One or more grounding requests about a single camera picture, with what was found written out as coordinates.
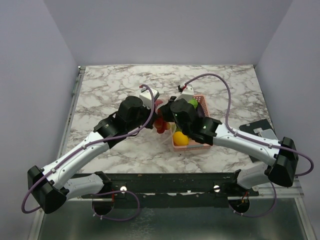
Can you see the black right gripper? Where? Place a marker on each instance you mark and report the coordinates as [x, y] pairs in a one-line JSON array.
[[166, 110]]

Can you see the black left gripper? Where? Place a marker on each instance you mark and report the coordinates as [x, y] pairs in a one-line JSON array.
[[150, 123]]

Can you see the clear zip top bag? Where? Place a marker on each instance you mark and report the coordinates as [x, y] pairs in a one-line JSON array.
[[169, 132]]

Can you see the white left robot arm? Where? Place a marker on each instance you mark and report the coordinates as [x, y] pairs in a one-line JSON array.
[[52, 185]]

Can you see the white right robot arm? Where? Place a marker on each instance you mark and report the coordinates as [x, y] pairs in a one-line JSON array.
[[278, 159]]

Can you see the dark purple eggplant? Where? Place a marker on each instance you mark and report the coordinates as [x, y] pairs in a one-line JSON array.
[[200, 111]]

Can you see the green custard apple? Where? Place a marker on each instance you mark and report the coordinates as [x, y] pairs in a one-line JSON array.
[[194, 102]]

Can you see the pink perforated plastic basket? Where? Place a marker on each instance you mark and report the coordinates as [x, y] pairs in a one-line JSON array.
[[192, 145]]

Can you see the yellow lemon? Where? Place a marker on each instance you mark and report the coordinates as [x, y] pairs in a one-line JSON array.
[[179, 139]]

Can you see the black pad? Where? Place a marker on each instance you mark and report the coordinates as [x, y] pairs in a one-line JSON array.
[[249, 127]]

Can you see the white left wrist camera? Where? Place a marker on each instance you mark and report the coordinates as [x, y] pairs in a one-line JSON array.
[[149, 95]]

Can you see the aluminium side rail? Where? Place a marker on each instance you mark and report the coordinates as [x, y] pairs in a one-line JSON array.
[[75, 96]]

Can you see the black mounting rail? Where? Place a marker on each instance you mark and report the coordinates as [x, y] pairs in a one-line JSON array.
[[174, 190]]

